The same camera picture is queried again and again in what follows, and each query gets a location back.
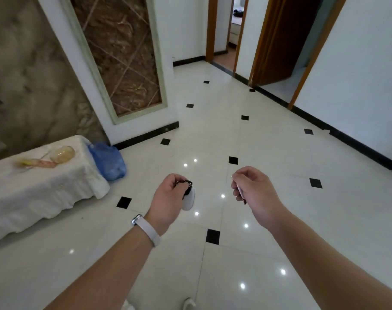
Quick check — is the person's right hand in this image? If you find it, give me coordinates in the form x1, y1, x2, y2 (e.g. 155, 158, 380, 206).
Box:
231, 166, 287, 231

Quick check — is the person's left hand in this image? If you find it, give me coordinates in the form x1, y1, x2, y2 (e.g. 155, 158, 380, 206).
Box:
144, 173, 189, 236

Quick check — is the silver key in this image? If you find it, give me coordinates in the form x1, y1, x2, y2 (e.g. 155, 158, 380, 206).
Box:
231, 175, 247, 206

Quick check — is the keyring with white oval tag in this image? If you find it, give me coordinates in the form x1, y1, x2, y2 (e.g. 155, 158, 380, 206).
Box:
175, 179, 196, 211

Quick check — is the person's right forearm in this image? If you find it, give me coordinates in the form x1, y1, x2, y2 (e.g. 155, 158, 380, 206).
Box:
270, 210, 392, 310

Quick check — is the person's left forearm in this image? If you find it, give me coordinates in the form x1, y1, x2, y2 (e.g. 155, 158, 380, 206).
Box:
42, 234, 155, 310

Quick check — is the white wristband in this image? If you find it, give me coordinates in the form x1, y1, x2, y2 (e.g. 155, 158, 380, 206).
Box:
131, 214, 162, 248

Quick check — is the blue plastic bag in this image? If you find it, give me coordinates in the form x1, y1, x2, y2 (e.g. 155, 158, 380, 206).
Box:
87, 142, 128, 182

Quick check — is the clear glass bowl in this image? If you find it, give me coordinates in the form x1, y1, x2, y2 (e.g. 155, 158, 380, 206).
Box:
49, 146, 76, 164

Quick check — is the brown wooden door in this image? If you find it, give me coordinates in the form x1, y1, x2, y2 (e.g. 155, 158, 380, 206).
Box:
249, 0, 324, 87

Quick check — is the orange pink wrapped packet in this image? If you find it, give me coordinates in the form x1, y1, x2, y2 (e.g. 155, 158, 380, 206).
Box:
16, 158, 58, 170

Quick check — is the white cloth covered table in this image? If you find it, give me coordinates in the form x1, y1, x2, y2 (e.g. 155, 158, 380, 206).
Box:
0, 135, 111, 244

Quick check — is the white cabinet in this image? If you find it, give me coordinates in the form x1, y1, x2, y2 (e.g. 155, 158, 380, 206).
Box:
229, 15, 244, 46

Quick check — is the brown wooden door frame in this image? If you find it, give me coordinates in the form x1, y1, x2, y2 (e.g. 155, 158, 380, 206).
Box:
288, 0, 349, 110
205, 0, 250, 75

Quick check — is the framed brown marble wall panel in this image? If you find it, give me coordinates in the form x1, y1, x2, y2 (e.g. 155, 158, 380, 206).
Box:
58, 0, 168, 126

